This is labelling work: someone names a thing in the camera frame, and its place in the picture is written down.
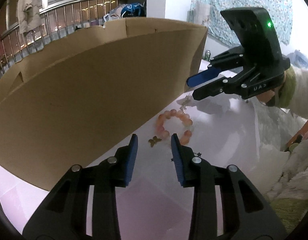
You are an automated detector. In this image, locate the pink bead bracelet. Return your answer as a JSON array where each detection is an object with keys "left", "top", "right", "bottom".
[{"left": 155, "top": 108, "right": 195, "bottom": 146}]

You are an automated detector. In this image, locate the right forearm cream sleeve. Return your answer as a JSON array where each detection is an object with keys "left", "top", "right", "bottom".
[{"left": 278, "top": 65, "right": 308, "bottom": 119}]

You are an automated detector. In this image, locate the right hand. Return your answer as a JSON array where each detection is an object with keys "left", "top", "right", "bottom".
[{"left": 256, "top": 90, "right": 279, "bottom": 107}]

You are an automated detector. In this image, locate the green glass bottle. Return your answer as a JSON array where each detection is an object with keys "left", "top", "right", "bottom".
[{"left": 203, "top": 50, "right": 211, "bottom": 61}]

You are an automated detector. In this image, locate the gold butterfly charm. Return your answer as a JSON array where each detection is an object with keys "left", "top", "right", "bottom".
[{"left": 148, "top": 136, "right": 161, "bottom": 148}]

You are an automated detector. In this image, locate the brown cardboard box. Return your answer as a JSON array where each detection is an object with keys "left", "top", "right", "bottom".
[{"left": 0, "top": 17, "right": 207, "bottom": 190}]

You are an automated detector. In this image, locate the teal floral hanging cloth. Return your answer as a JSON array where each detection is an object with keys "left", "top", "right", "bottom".
[{"left": 187, "top": 0, "right": 292, "bottom": 47}]

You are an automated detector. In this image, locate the white plastic bag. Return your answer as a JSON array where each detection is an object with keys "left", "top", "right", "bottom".
[{"left": 103, "top": 7, "right": 123, "bottom": 22}]

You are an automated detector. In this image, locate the metal balcony railing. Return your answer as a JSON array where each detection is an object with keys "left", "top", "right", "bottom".
[{"left": 0, "top": 0, "right": 119, "bottom": 79}]

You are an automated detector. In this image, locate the beige hanging coat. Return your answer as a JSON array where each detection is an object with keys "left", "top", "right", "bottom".
[{"left": 16, "top": 0, "right": 41, "bottom": 34}]

